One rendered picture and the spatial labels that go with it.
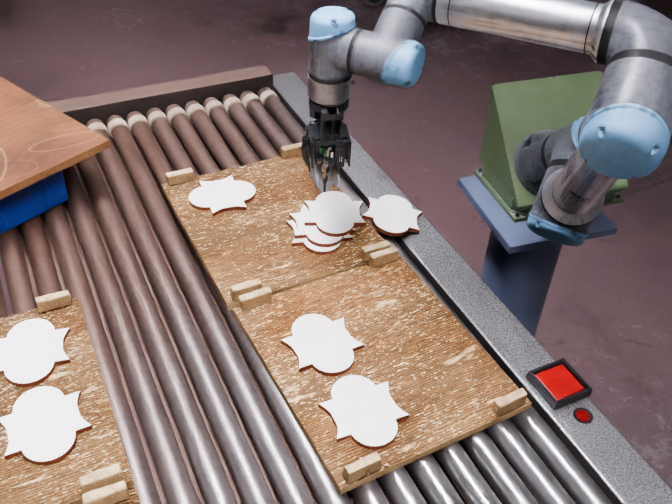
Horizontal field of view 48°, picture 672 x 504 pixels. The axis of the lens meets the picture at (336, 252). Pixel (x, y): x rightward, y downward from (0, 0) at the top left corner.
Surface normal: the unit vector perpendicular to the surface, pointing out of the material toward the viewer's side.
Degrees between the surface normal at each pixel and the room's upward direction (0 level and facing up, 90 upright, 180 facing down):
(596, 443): 0
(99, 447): 0
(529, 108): 45
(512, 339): 0
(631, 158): 118
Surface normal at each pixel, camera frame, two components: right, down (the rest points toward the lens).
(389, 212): 0.19, -0.78
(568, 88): 0.25, -0.11
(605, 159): -0.40, 0.86
